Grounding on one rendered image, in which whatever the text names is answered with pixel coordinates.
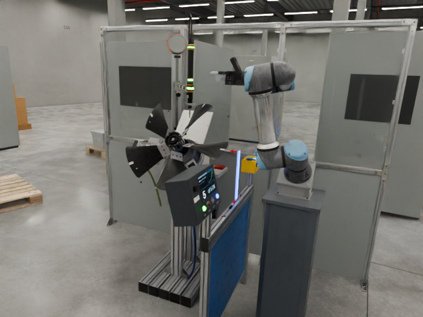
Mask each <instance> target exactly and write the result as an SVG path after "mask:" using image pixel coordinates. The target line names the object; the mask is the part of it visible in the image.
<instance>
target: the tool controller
mask: <svg viewBox="0 0 423 317"><path fill-rule="evenodd" d="M164 185H165V188H166V193H167V198H168V201H169V206H170V209H171V214H172V219H173V222H174V226H175V227H179V226H198V225H199V224H200V223H201V222H202V221H203V220H204V219H205V218H206V217H207V216H208V215H209V214H210V213H211V212H212V211H213V210H214V209H215V208H216V207H217V206H218V205H219V204H220V203H221V201H220V196H219V197H218V199H216V197H215V194H216V193H217V194H218V195H219V192H218V186H217V181H216V177H215V172H214V168H213V164H205V165H195V166H192V167H190V168H188V169H186V170H185V171H183V172H181V173H180V174H178V175H176V176H174V177H173V178H171V179H169V180H168V181H165V183H164ZM203 188H206V193H207V196H208V199H207V200H205V201H204V202H203V199H202V195H201V190H202V189H203ZM212 197H214V198H215V202H214V203H212ZM207 201H209V202H210V204H211V205H210V207H209V208H208V207H207ZM203 205H204V206H205V207H206V210H205V212H203V211H202V206H203Z"/></svg>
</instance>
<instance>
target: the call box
mask: <svg viewBox="0 0 423 317"><path fill-rule="evenodd" d="M255 157H256V156H252V155H248V156H246V157H245V158H244V159H243V160H242V168H241V172H247V173H251V174H255V173H256V172H257V170H258V169H259V167H258V166H257V167H256V163H257V161H256V160H248V159H247V158H253V159H254V158H255Z"/></svg>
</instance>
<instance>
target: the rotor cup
mask: <svg viewBox="0 0 423 317"><path fill-rule="evenodd" d="M172 138H174V141H172ZM182 141H183V143H182ZM187 143H188V141H187V140H186V139H184V138H183V137H182V136H181V134H180V133H178V132H176V131H174V132H171V133H169V134H168V135H167V136H166V138H165V144H166V145H167V147H168V148H169V150H172V151H175V152H179V153H182V155H183V156H184V155H186V154H187V152H188V150H189V148H186V147H182V146H183V145H185V144H187ZM173 148H174V149H175V150H174V149H173Z"/></svg>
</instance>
